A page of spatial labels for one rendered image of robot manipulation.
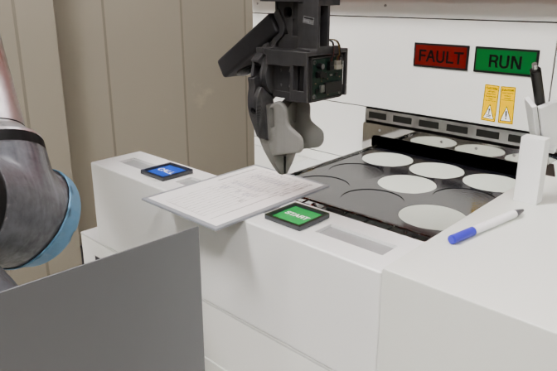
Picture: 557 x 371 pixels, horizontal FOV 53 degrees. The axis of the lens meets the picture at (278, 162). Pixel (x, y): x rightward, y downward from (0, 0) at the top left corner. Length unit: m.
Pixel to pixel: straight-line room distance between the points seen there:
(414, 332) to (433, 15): 0.76
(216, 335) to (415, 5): 0.76
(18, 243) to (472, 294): 0.44
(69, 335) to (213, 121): 2.60
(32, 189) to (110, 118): 2.03
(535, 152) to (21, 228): 0.59
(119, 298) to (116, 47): 2.25
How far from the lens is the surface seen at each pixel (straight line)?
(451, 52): 1.17
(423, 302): 0.55
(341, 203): 0.90
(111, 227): 0.95
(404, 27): 1.22
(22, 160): 0.65
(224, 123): 3.03
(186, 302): 0.47
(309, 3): 0.60
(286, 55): 0.60
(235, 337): 0.77
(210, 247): 0.74
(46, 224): 0.64
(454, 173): 1.09
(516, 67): 1.13
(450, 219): 0.87
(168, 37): 2.77
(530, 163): 0.76
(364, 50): 1.28
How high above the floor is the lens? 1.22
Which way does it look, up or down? 17 degrees down
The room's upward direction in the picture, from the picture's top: straight up
